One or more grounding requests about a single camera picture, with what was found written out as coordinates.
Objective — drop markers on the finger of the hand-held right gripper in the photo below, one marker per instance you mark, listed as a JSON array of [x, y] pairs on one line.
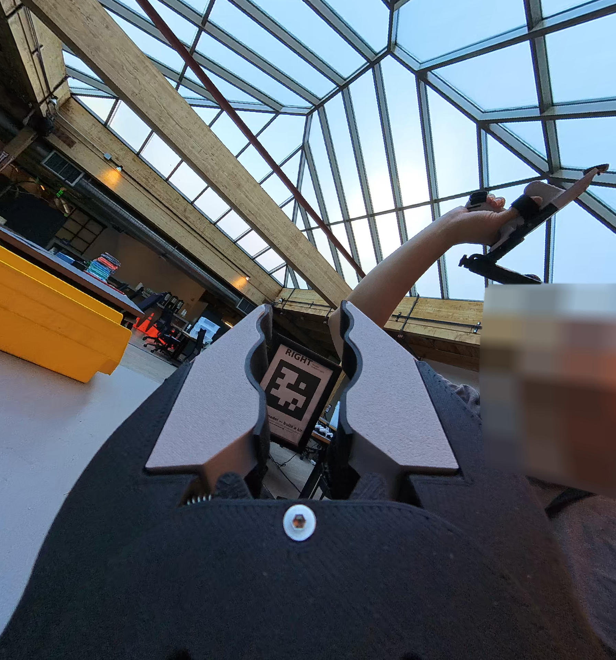
[[578, 188]]

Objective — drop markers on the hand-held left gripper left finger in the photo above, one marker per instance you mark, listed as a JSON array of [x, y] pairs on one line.
[[210, 407]]

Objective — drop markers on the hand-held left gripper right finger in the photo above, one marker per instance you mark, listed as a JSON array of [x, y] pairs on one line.
[[398, 412]]

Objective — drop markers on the person's right forearm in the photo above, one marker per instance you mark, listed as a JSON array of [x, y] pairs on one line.
[[390, 278]]

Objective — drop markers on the grey desk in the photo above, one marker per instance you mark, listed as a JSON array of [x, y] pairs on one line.
[[29, 464]]

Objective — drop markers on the person's right hand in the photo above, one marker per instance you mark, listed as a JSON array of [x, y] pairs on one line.
[[473, 224]]

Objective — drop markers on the framed marker tag sign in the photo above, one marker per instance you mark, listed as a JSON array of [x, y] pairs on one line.
[[292, 392]]

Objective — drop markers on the black office chair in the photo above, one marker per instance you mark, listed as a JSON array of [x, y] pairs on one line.
[[166, 330]]

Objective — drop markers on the stack of colourful trays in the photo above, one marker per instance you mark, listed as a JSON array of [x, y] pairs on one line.
[[101, 268]]

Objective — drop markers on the yellow plastic bin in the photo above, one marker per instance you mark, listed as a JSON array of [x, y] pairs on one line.
[[40, 314]]

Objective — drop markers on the long brown-topped table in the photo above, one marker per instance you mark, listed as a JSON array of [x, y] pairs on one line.
[[55, 264]]

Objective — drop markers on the red ceiling pipe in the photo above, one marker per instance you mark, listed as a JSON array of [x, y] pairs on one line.
[[236, 121]]

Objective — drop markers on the wall lamp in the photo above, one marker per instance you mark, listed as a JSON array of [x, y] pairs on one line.
[[243, 280], [113, 171]]

